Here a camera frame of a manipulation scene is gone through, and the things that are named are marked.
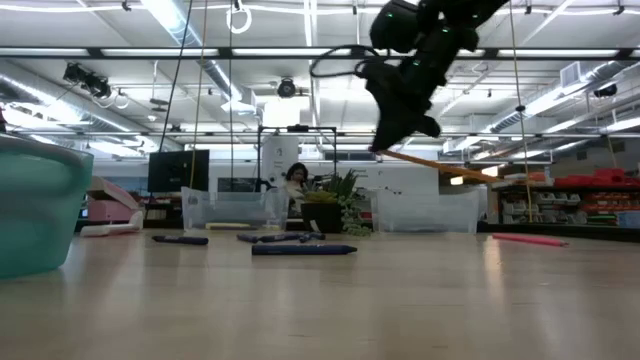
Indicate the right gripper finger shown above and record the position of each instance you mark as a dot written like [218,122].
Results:
[397,127]
[376,125]

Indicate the orange pencil with pink eraser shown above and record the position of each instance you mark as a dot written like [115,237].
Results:
[450,170]

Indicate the yellow crayon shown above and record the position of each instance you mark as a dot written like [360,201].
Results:
[227,226]

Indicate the blue crayon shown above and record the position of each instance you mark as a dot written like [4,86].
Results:
[304,249]
[180,240]

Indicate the teal plastic bin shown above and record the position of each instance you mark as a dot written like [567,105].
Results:
[40,215]

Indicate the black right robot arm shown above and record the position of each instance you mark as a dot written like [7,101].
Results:
[395,25]

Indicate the shelving with red bins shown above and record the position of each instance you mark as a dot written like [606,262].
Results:
[600,181]

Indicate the clear plastic bin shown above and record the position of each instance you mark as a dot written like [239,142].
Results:
[425,210]
[230,210]

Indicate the person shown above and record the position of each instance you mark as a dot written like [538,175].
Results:
[296,180]

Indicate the white pillar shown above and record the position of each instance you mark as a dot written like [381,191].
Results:
[280,155]

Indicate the potted succulent plant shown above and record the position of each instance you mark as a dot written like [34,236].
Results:
[325,215]

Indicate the black monitor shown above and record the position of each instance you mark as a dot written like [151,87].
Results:
[177,171]

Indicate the pink stapler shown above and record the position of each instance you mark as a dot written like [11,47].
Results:
[107,207]

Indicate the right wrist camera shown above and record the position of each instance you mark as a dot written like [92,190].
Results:
[372,75]

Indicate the black ceiling camera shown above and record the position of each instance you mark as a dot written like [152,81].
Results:
[86,80]
[605,90]
[286,88]

